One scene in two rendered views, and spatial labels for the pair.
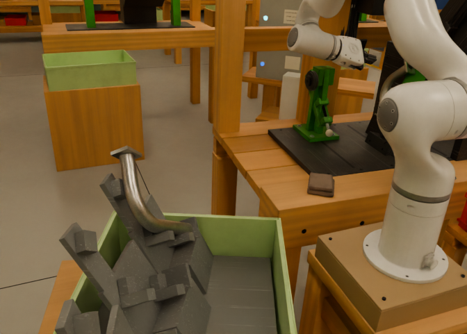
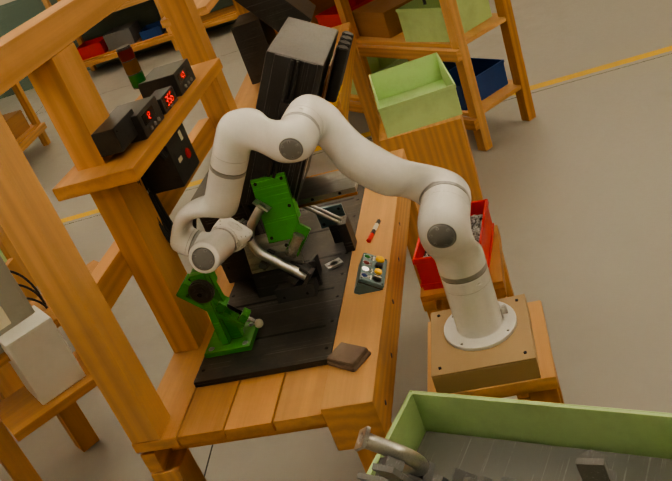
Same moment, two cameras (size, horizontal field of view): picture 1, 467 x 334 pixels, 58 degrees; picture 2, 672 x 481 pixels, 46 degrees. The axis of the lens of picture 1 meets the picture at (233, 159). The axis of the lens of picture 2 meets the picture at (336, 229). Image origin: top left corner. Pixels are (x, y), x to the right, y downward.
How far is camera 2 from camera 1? 1.24 m
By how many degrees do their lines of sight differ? 47
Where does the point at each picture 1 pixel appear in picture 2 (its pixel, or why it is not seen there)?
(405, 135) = (465, 237)
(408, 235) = (488, 303)
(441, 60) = (416, 177)
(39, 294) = not seen: outside the picture
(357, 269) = (485, 359)
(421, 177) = (474, 258)
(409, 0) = (370, 154)
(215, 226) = not seen: hidden behind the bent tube
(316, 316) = not seen: hidden behind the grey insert
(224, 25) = (91, 313)
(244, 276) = (445, 455)
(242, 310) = (489, 463)
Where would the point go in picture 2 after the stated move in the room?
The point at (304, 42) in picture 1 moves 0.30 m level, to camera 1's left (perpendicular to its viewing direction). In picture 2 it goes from (221, 253) to (150, 329)
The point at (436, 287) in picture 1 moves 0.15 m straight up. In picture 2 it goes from (522, 319) to (510, 271)
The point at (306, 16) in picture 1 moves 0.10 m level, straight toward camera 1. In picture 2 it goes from (186, 231) to (213, 233)
